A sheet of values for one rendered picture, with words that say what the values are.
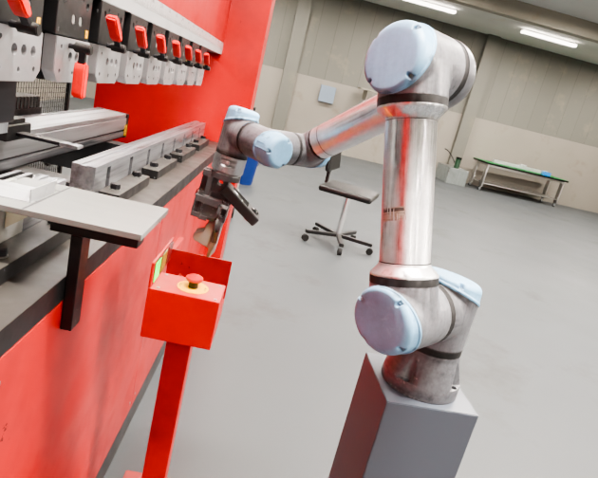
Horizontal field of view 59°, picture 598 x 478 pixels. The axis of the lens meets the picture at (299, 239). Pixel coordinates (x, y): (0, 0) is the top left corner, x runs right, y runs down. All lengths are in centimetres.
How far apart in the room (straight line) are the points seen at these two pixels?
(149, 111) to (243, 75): 56
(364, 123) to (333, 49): 1170
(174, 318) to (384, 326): 53
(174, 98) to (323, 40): 985
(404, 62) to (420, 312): 39
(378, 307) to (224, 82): 232
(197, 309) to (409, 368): 47
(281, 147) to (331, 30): 1172
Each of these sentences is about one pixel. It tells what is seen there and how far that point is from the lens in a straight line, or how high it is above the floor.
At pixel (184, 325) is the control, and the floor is 71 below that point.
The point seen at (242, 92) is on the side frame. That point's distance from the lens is 302.
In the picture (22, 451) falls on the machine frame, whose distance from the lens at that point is 104.
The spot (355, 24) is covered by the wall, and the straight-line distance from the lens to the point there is 1290.
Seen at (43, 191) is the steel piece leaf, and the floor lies 101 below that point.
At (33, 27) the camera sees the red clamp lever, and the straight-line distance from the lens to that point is 88.
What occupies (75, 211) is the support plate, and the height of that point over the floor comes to 100.
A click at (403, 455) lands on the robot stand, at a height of 67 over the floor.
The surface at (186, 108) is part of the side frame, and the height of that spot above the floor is 102.
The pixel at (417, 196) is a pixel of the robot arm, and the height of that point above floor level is 114.
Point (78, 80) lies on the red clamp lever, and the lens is 108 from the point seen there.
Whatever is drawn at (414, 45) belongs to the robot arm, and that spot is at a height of 136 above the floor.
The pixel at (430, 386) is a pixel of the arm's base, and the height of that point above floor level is 81.
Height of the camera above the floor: 126
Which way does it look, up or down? 16 degrees down
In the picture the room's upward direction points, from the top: 14 degrees clockwise
